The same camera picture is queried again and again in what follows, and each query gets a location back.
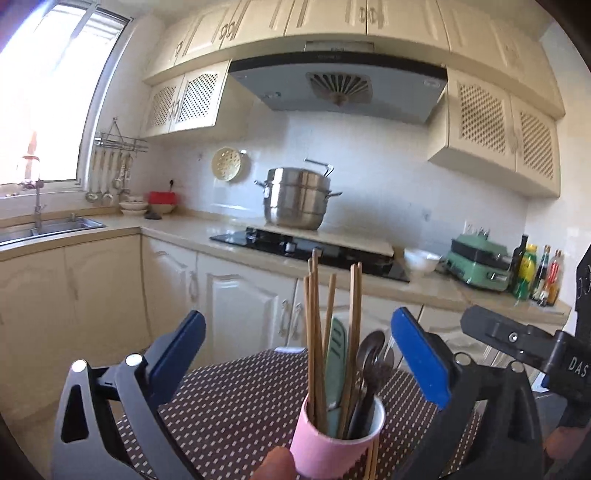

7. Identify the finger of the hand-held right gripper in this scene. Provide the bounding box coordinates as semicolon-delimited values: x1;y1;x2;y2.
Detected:
461;305;571;377

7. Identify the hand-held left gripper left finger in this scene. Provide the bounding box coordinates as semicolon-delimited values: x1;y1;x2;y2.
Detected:
50;310;207;480

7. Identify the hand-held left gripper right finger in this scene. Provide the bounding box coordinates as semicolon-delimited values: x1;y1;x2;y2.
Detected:
392;307;546;480

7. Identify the dark spoon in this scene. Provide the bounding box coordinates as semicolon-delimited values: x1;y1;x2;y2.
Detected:
355;360;393;437

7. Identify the pink cup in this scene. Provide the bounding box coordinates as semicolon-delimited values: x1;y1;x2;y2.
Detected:
290;393;386;480

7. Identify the person's right hand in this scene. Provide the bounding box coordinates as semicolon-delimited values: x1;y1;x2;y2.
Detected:
542;425;591;480

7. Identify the person's left hand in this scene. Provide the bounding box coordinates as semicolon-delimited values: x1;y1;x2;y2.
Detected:
256;445;296;480

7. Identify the yellow green bottle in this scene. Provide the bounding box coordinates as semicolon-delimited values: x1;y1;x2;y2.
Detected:
515;244;539;299

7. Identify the brown polka dot tablecloth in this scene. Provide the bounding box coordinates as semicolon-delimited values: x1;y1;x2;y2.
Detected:
115;348;483;480

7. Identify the soy sauce bottle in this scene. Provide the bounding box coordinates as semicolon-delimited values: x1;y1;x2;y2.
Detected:
533;244;552;302

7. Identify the green countertop appliance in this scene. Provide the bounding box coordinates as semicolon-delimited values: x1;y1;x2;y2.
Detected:
445;233;515;292

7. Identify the red cap sauce bottle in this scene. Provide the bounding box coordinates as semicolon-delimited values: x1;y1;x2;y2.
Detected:
545;249;565;306

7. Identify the dark glass bottle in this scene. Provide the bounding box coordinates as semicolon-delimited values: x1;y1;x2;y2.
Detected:
510;234;529;291

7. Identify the pale green rice paddle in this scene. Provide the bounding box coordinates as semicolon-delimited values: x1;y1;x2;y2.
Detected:
324;316;348;432

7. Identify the white bowl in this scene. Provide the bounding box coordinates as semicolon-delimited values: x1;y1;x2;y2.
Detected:
404;248;441;278

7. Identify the cream lower kitchen cabinet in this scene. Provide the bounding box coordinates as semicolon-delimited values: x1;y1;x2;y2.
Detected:
0;233;568;416

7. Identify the black gas hob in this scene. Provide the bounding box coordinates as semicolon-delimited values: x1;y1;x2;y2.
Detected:
210;227;411;283

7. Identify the stack of white dishes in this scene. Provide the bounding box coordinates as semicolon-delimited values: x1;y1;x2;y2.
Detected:
119;196;149;216

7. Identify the hanging metal ladle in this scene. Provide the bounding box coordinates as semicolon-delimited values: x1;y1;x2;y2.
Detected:
102;151;115;205
85;151;100;202

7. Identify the steel sink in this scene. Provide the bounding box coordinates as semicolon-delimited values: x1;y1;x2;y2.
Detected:
0;217;107;245

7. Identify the steel steamer pot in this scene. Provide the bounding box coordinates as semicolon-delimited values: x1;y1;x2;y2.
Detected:
254;158;343;232

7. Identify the grey range hood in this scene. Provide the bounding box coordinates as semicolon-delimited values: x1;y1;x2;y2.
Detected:
228;41;448;125

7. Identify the kitchen window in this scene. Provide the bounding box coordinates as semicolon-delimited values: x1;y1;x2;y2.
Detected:
0;0;132;197

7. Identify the cream upper cabinet row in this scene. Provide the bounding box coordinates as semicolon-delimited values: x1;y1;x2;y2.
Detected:
143;0;566;116

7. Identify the yellow round wall strainer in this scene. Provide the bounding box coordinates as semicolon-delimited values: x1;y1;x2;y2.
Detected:
211;147;247;183

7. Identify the lattice door wall cabinet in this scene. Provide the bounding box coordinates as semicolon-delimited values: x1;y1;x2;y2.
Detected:
141;60;232;139
427;67;561;199

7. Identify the metal wall utensil rack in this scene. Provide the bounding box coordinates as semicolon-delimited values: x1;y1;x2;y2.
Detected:
95;117;149;154

